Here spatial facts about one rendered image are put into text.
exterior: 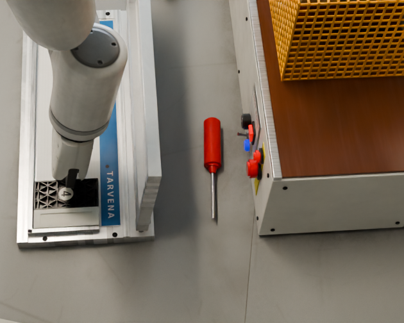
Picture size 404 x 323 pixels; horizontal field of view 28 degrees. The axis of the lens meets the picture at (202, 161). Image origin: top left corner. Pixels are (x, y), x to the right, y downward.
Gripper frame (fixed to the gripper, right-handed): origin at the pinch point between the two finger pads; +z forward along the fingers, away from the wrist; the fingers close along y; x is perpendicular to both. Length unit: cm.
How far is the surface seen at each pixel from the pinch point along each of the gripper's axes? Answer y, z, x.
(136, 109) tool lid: -7.7, -6.7, 10.1
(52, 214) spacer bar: 6.6, 2.1, -2.0
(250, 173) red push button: 5.7, -12.2, 25.3
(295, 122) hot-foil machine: 2.3, -21.4, 29.5
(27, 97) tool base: -15.6, 3.8, -5.9
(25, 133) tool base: -8.5, 3.8, -6.1
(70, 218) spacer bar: 7.5, 1.6, 0.7
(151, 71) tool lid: -6.2, -18.9, 9.8
